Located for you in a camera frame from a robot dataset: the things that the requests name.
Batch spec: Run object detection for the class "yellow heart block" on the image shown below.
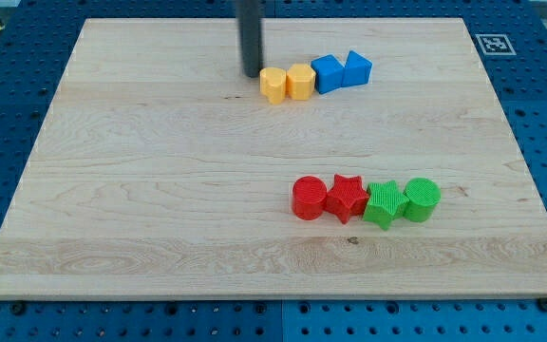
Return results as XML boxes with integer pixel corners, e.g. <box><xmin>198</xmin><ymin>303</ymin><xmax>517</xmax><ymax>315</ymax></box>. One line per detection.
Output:
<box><xmin>259</xmin><ymin>67</ymin><xmax>287</xmax><ymax>105</ymax></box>

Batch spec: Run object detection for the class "yellow hexagon block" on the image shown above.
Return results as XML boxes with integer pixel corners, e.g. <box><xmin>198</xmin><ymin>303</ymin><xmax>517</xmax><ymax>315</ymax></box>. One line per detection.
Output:
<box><xmin>286</xmin><ymin>64</ymin><xmax>316</xmax><ymax>101</ymax></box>

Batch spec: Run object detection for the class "red cylinder block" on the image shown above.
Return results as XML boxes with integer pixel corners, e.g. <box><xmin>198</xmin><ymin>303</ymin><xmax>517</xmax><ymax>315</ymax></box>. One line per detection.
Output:
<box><xmin>292</xmin><ymin>176</ymin><xmax>328</xmax><ymax>220</ymax></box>

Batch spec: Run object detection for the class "red star block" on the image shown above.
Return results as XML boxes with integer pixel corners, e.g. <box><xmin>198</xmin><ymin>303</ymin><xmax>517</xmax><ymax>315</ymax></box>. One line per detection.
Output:
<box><xmin>325</xmin><ymin>174</ymin><xmax>369</xmax><ymax>224</ymax></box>

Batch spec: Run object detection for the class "light wooden board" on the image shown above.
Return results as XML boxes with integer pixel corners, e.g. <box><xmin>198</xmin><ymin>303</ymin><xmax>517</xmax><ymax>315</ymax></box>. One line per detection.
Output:
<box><xmin>0</xmin><ymin>18</ymin><xmax>547</xmax><ymax>301</ymax></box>

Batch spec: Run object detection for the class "blue cube block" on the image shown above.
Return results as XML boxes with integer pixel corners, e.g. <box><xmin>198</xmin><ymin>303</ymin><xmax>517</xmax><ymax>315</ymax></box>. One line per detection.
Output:
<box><xmin>311</xmin><ymin>54</ymin><xmax>344</xmax><ymax>94</ymax></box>

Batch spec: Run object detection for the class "green star block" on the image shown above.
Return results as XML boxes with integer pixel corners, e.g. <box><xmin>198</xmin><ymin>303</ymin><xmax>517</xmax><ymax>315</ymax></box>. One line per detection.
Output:
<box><xmin>363</xmin><ymin>180</ymin><xmax>409</xmax><ymax>231</ymax></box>

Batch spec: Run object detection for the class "blue triangle block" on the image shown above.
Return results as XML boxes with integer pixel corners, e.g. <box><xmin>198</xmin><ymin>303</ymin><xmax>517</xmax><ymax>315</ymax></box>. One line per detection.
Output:
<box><xmin>342</xmin><ymin>50</ymin><xmax>372</xmax><ymax>87</ymax></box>

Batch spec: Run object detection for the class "green cylinder block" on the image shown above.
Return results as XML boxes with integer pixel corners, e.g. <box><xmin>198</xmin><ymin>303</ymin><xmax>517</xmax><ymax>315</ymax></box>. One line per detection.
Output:
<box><xmin>404</xmin><ymin>178</ymin><xmax>442</xmax><ymax>222</ymax></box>

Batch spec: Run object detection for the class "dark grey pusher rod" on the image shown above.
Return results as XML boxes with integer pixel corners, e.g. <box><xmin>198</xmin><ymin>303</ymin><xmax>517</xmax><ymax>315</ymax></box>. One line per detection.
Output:
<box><xmin>236</xmin><ymin>0</ymin><xmax>263</xmax><ymax>78</ymax></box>

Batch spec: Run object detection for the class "white fiducial marker tag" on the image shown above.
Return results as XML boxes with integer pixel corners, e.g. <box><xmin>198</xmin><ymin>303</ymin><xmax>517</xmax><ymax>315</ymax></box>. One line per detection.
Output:
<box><xmin>476</xmin><ymin>33</ymin><xmax>516</xmax><ymax>56</ymax></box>

